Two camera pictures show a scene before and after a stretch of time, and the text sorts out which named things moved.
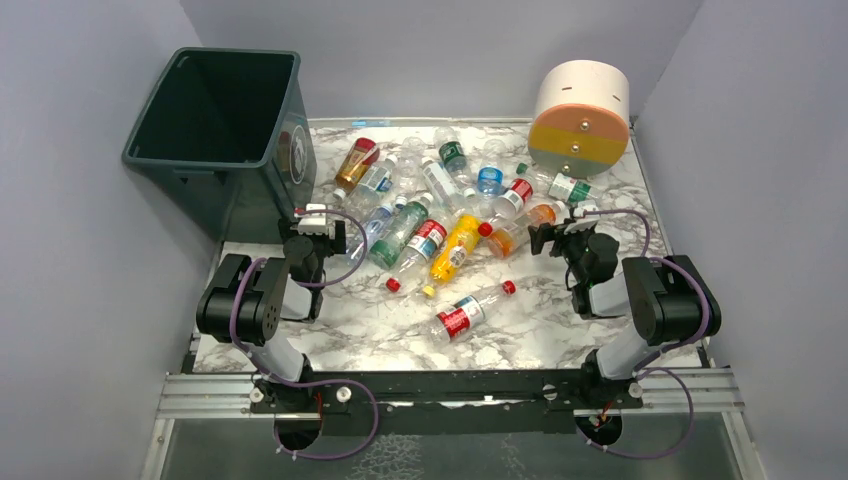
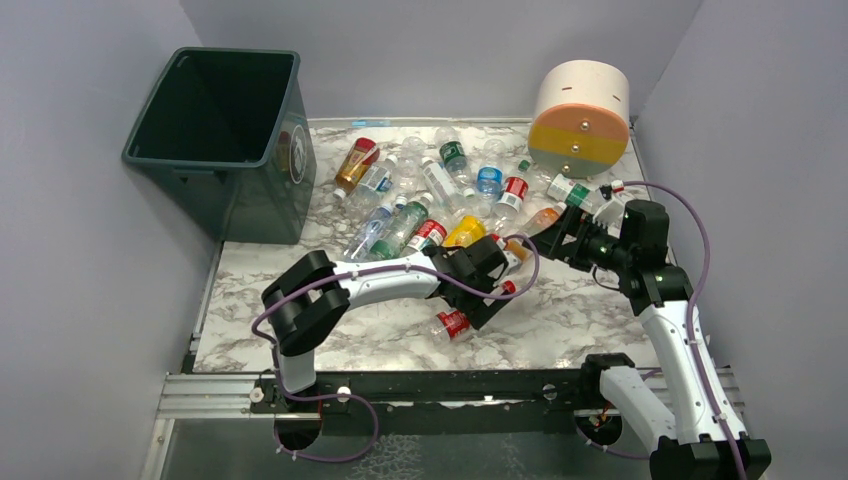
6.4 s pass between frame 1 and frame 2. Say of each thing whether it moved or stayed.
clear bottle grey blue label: stayed
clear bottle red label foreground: stayed
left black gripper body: moved
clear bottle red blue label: stayed
